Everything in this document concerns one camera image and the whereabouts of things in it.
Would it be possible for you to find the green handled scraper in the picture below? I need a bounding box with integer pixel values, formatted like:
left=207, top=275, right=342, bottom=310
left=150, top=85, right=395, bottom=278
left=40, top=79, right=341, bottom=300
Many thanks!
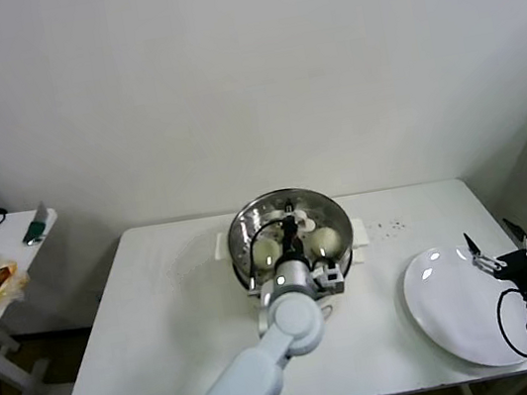
left=17, top=199, right=53, bottom=247

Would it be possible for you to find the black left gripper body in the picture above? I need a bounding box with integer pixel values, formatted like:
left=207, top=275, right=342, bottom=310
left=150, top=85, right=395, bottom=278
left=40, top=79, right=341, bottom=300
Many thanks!
left=277, top=214, right=306, bottom=260

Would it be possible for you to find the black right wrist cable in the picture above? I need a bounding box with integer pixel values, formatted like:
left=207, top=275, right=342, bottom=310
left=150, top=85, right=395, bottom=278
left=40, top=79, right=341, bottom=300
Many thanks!
left=492, top=284, right=527, bottom=363

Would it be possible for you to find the stainless steel steamer basket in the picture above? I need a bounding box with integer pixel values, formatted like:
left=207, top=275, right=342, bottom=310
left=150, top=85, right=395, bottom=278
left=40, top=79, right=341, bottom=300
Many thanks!
left=206, top=176, right=374, bottom=298

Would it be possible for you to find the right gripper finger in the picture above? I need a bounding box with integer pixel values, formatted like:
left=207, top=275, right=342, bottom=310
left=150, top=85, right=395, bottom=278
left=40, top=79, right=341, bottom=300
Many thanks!
left=501, top=214, right=527, bottom=264
left=462, top=227, right=506, bottom=277

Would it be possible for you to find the white round plate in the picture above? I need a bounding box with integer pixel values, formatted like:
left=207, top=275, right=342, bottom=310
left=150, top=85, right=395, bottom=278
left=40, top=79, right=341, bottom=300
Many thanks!
left=396, top=232, right=527, bottom=382

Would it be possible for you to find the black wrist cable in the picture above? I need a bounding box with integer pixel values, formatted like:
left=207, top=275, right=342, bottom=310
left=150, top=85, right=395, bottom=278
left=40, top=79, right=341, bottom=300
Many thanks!
left=492, top=284, right=527, bottom=363
left=237, top=218, right=295, bottom=299

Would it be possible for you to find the glass pot lid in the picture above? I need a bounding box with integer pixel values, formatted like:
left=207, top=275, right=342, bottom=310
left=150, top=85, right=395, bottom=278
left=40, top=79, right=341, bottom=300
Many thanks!
left=221, top=179, right=360, bottom=296

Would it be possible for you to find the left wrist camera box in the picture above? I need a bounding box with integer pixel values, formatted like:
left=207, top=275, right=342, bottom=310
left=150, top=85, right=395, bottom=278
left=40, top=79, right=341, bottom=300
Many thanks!
left=309, top=255, right=349, bottom=300

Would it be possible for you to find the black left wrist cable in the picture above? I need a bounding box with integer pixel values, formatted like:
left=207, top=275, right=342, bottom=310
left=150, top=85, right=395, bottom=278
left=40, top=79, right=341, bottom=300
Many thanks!
left=237, top=218, right=295, bottom=299

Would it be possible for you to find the white steamed baozi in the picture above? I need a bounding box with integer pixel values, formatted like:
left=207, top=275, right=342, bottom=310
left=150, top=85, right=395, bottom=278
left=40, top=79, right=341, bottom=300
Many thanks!
left=308, top=225, right=344, bottom=259
left=252, top=236, right=284, bottom=270

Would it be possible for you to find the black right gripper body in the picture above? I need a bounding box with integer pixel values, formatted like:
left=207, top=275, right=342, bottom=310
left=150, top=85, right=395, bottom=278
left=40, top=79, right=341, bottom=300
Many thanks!
left=491, top=247, right=527, bottom=307

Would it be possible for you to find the white side table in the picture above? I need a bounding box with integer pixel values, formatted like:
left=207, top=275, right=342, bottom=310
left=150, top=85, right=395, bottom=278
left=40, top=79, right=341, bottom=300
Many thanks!
left=0, top=204, right=88, bottom=395

